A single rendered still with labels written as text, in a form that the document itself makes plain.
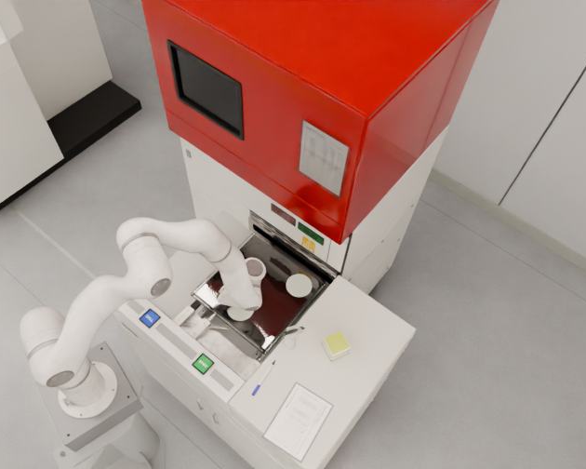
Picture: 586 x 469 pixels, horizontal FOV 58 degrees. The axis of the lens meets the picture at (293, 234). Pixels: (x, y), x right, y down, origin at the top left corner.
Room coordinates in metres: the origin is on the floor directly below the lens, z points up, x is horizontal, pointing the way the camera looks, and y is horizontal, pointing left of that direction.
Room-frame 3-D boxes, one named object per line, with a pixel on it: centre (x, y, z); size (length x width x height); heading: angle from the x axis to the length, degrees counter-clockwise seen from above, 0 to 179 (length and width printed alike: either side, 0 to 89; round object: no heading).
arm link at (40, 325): (0.51, 0.66, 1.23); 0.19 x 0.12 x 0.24; 34
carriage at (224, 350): (0.68, 0.25, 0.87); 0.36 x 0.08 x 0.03; 55
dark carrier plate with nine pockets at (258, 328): (0.91, 0.11, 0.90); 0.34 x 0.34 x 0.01; 55
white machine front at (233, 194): (1.20, 0.14, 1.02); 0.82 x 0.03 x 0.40; 55
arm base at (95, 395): (0.47, 0.64, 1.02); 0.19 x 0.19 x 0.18
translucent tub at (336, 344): (0.66, -0.18, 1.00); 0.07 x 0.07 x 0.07; 29
